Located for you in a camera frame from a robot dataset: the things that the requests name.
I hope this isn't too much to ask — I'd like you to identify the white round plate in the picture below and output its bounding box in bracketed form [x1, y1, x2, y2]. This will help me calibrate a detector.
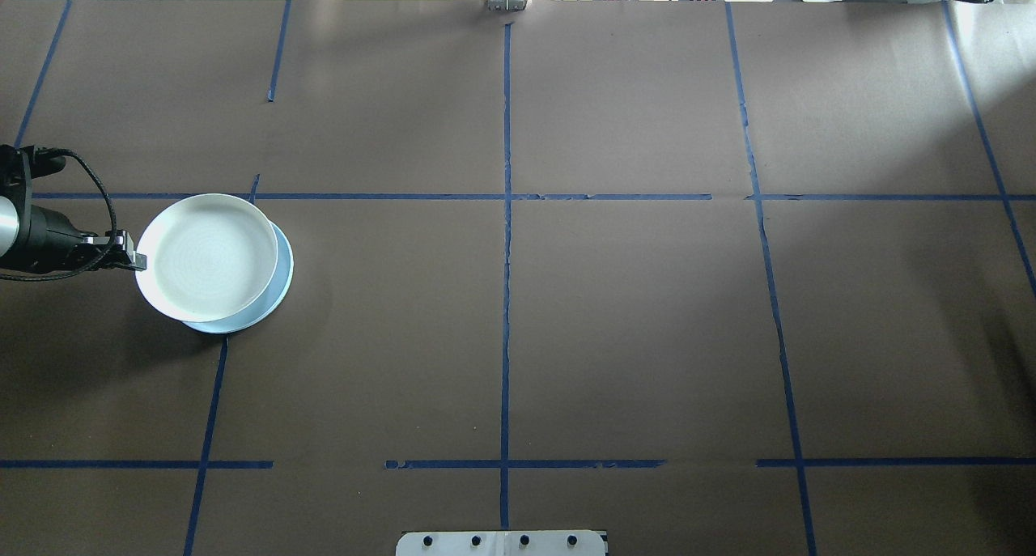
[134, 193, 280, 324]

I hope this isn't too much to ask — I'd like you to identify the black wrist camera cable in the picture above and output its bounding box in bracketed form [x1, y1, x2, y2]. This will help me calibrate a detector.
[0, 150, 120, 282]

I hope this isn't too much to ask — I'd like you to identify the white pole stand with base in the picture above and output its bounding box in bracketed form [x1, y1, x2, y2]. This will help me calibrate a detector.
[396, 530, 609, 556]

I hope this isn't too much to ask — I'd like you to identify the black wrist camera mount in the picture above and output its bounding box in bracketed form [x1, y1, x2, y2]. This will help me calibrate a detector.
[0, 143, 67, 210]

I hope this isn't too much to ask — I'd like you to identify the light blue round plate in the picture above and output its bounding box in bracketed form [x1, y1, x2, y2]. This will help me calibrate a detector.
[182, 220, 295, 335]

